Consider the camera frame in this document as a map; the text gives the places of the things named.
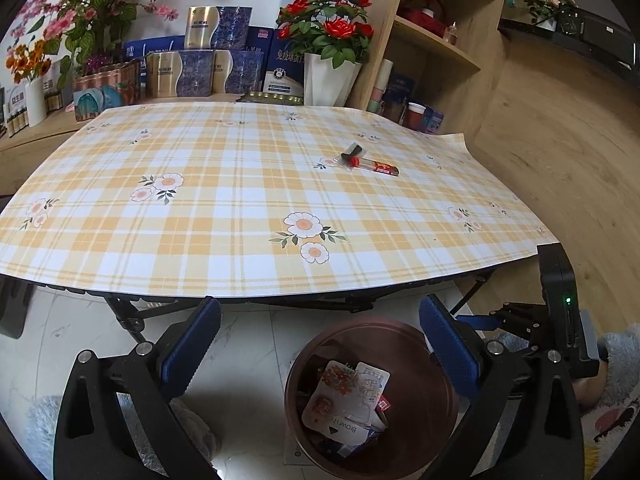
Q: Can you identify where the black glass cabinet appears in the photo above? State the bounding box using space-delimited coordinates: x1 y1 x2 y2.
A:
497 5 640 89

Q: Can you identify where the yellow plaid floral tablecloth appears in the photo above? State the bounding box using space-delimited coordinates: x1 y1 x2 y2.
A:
0 102 557 299

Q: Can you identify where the white ribbed vase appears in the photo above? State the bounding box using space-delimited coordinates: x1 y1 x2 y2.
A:
24 77 49 129

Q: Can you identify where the row of small brown bottles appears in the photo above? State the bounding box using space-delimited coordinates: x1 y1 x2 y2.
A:
0 110 27 139

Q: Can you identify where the small blue purple box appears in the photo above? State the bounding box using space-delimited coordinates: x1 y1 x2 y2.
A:
422 109 447 135

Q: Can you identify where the white blister packet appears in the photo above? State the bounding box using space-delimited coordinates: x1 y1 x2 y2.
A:
352 361 392 402

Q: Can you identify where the wooden shelf unit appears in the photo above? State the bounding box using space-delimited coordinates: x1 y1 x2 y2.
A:
350 0 507 137

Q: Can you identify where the blue and white flat carton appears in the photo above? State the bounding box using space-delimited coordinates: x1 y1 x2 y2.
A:
122 35 189 87

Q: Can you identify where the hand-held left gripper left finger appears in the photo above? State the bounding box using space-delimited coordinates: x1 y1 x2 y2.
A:
52 297 223 480

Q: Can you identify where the teal round pouch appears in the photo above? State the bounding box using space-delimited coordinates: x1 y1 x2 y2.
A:
74 89 104 122
101 85 124 112

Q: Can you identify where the pink blossom arrangement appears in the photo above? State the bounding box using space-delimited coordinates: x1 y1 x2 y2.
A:
0 0 179 92

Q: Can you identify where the black folding table frame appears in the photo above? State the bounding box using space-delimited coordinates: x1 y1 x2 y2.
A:
0 270 497 347

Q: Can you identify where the person's right forearm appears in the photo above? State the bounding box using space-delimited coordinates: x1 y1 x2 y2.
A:
597 322 640 397

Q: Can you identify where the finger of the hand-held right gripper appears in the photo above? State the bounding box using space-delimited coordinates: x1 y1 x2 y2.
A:
452 301 548 353

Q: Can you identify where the gold and blue gift box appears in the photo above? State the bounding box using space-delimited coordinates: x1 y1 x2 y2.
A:
145 50 214 99
212 50 267 94
185 6 252 52

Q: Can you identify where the blue box with white emblem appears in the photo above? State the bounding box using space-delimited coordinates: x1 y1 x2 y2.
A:
262 27 309 99

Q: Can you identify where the person's right hand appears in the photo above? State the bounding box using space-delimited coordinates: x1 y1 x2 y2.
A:
572 360 610 408

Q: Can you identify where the white faceted pot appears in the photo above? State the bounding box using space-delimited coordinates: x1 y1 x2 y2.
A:
302 52 364 107

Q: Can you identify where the red basket with handle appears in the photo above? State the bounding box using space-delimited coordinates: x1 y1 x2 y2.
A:
398 0 450 37

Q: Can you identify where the dark blue printed box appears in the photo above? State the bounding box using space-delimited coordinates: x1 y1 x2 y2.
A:
387 75 417 106

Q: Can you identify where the red stick sachet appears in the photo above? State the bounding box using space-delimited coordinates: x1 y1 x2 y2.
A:
349 156 402 178

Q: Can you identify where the black stool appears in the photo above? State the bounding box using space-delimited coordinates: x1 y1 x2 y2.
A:
0 280 27 337

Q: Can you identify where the gold tray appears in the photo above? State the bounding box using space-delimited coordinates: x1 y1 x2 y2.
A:
236 91 307 107

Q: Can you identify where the stack of pastel paper cups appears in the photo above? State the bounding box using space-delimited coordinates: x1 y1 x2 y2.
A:
367 59 397 114

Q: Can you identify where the white printed packet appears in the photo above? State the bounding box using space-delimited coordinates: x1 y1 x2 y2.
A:
300 394 377 447

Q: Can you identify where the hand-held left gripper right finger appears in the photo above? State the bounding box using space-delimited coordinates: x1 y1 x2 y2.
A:
419 294 586 480

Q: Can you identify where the orange flower bunch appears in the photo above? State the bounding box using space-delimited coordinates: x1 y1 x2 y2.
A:
5 42 54 84

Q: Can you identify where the striped planter basket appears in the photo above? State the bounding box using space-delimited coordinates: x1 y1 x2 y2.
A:
72 59 142 122

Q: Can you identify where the floral print clear packet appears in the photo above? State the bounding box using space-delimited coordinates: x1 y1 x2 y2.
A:
319 361 362 402

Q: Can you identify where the brown round plastic bin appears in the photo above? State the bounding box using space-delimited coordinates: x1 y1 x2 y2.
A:
284 321 458 477

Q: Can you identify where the small dark blue box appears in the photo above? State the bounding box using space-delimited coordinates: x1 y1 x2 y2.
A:
247 26 277 54

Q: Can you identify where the red rose plant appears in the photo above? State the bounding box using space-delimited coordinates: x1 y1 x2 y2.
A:
275 0 376 69

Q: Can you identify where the pink rose plant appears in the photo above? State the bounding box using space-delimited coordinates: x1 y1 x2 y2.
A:
524 0 579 23

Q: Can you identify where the white box with blue label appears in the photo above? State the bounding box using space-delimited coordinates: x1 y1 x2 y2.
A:
2 85 28 121

